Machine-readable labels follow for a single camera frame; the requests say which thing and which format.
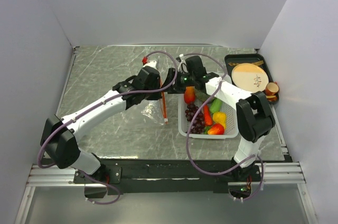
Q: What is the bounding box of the red orange mango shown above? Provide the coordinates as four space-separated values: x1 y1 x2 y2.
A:
183 87 195 104

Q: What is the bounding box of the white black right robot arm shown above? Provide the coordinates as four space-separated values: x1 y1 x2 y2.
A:
165 53 275 181

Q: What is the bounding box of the brown ceramic cup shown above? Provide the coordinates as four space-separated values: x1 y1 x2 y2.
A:
265 82 279 96

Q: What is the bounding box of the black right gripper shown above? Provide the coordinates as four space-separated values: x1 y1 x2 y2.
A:
160 68 195 95

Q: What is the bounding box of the gold knife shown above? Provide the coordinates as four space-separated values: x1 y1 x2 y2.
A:
252 61 264 66

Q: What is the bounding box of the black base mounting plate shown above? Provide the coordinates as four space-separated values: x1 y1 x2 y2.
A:
42 152 294 195

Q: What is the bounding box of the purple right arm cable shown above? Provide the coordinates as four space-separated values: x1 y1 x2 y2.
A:
178 53 265 204

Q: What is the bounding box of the clear zip top bag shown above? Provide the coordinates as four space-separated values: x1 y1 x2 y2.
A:
141 91 168 125

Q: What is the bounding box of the orange carrot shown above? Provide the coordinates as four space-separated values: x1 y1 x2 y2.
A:
203 105 213 126

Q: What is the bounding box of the dark purple grape bunch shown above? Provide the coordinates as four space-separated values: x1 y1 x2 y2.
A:
185 103 205 134

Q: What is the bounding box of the aluminium frame rail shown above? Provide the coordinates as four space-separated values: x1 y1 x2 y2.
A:
26 163 306 187

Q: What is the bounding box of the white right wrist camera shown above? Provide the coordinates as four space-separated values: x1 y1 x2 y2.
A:
177 54 187 73

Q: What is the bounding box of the green netted melon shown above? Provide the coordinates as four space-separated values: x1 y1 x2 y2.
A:
194 89 210 102

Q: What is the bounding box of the gold spoon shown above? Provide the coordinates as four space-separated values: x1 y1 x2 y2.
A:
228 62 241 67

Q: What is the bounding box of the green bitter gourd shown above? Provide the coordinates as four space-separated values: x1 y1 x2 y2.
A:
210 98 223 113

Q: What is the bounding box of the white plastic perforated basket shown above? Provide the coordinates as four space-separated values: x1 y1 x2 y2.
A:
178 94 239 139

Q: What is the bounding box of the yellow bell pepper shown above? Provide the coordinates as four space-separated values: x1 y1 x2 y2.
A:
212 111 227 129

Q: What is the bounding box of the black rectangular tray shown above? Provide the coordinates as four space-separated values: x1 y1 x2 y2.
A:
224 53 274 85

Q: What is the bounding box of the peach and cream plate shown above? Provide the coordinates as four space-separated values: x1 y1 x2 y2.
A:
231 63 269 92

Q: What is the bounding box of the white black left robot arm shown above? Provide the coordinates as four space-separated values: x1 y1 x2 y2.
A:
38 61 161 183

